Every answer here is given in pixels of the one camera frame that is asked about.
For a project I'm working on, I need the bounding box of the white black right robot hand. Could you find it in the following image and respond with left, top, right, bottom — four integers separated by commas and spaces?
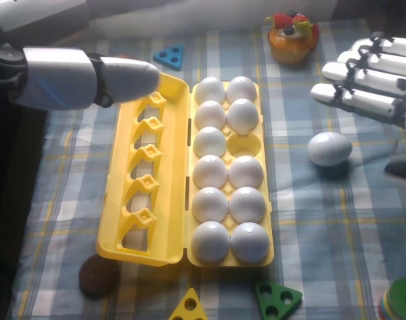
310, 31, 406, 183

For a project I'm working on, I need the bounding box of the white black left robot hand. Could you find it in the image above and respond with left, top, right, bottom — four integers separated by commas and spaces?
0, 0, 162, 111

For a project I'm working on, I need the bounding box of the white toy egg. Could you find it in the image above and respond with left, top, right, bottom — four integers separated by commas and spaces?
192, 126, 228, 159
228, 186, 268, 224
190, 221, 231, 265
227, 155, 265, 189
191, 155, 229, 189
307, 131, 353, 167
226, 98, 259, 136
230, 221, 271, 265
193, 100, 227, 131
191, 186, 230, 224
194, 76, 227, 105
225, 75, 259, 104

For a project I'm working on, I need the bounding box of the yellow plastic egg carton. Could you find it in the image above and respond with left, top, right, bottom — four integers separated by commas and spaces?
95, 72, 275, 268

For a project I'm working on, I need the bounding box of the toy cupcake with berries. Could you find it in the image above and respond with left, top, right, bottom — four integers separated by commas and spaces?
264, 9, 320, 65

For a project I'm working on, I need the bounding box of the blue triangle block with holes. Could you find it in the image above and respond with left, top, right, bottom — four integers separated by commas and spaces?
152, 44, 185, 71

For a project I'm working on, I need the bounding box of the blue plaid tablecloth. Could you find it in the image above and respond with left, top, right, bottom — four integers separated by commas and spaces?
9, 18, 406, 320

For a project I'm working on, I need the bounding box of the dark chocolate sandwich cookie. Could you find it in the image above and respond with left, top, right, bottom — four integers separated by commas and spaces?
78, 254, 121, 295

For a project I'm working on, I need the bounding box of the green triangle block with holes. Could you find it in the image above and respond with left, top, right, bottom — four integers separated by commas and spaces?
255, 281, 304, 320

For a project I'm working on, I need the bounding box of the yellow triangle block with holes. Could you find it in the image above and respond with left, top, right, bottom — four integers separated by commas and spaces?
168, 287, 209, 320

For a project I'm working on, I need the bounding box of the green stacking ring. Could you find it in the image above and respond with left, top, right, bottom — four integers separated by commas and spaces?
387, 277, 406, 320

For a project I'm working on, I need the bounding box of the multicoloured stacking ring pile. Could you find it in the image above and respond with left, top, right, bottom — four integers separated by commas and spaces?
377, 288, 394, 320

